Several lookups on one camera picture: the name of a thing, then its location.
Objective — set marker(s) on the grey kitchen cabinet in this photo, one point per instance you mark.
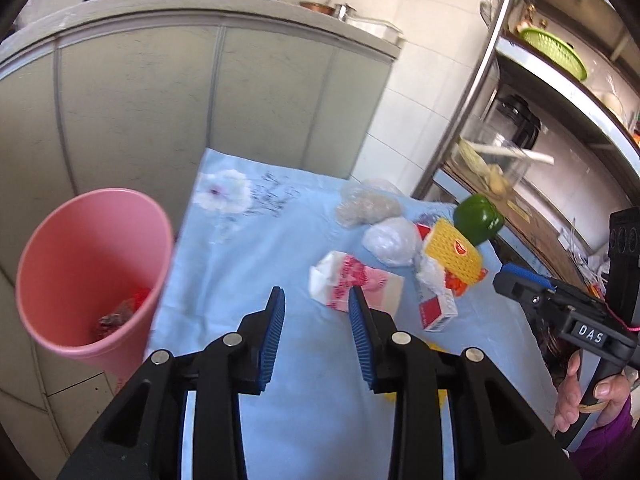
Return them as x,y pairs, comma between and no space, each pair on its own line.
150,110

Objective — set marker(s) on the metal shelf rack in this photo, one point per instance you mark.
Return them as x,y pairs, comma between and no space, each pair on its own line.
545,85

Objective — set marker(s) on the clear plastic food container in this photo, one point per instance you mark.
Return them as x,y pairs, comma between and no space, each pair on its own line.
375,27

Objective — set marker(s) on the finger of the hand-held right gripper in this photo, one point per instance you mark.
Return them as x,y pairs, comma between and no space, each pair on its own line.
520,282

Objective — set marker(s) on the white plastic bag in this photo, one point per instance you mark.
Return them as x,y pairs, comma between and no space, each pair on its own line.
390,242

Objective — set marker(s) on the person's right hand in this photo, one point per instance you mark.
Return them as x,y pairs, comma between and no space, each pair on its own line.
567,400

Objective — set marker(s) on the green bell pepper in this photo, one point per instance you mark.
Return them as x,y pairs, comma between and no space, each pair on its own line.
477,217

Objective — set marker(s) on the red and white small box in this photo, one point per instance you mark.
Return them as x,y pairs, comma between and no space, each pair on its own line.
437,312

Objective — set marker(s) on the pink and white wrapper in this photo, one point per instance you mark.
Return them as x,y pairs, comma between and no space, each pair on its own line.
335,272

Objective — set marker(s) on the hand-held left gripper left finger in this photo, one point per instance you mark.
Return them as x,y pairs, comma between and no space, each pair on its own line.
272,330

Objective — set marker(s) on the person's right forearm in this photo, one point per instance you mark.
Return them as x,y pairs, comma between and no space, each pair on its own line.
610,452

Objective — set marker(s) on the small metal cup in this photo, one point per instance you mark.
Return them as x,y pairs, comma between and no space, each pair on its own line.
345,12

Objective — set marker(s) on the clear bubble wrap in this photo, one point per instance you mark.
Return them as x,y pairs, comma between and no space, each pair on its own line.
367,207

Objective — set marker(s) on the pink plastic bin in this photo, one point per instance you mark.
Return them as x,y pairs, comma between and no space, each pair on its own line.
90,250

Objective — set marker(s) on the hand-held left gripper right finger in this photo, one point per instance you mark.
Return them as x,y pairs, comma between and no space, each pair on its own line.
359,330

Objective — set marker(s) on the light blue floral tablecloth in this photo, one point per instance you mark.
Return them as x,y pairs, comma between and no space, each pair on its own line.
280,240

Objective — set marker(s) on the clear plastic tub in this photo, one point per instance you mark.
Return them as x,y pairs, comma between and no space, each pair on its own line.
492,170

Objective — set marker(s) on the green plastic basket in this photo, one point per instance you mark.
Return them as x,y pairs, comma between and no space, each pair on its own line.
555,52

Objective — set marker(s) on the yellow waffle-pattern packet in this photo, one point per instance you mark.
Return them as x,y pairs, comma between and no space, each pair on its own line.
452,255

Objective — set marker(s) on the red crumpled wrapper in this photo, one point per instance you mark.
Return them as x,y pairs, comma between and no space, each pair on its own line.
120,315

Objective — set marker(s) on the copper pot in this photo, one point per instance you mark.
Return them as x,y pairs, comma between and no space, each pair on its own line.
317,4

